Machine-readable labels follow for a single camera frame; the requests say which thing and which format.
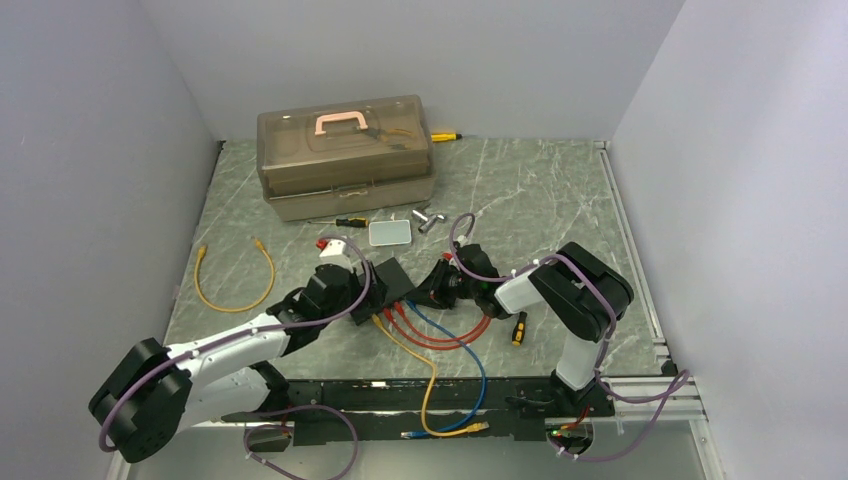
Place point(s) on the black network switch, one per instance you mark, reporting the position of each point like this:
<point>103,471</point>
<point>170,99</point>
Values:
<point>389,283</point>

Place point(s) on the brown translucent toolbox pink handle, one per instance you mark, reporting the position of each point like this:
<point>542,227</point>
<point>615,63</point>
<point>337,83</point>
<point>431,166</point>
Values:
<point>345,157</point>

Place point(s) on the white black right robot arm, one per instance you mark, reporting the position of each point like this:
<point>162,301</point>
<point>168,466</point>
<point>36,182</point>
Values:
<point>585,294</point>

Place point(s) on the black orange stubby screwdriver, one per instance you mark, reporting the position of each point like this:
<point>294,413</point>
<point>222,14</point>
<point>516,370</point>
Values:
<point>519,331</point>

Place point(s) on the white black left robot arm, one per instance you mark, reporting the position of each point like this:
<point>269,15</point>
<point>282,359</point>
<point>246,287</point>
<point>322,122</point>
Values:
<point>156,391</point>

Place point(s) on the chrome socket adapter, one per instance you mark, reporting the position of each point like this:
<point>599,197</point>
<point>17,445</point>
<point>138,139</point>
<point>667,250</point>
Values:
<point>427,221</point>

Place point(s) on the small white switch box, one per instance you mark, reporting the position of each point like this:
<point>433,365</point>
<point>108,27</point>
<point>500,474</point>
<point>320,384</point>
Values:
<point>389,233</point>

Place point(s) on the black yellow screwdriver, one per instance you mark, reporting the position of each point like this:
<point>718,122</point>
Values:
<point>353,222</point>

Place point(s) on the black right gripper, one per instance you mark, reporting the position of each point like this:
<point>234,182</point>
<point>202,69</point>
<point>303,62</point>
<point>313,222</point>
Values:
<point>437,295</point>

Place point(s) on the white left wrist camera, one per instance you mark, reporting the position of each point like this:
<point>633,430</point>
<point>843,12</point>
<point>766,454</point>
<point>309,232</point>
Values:
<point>334,252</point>

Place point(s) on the yellow handled screwdriver by wall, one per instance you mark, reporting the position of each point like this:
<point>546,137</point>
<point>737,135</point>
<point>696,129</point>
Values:
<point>446,137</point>

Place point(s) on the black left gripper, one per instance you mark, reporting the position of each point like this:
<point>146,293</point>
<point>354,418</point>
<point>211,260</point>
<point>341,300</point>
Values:
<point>378,292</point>

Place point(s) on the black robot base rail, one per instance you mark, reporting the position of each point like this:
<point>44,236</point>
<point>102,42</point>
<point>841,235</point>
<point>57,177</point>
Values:
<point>520,408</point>

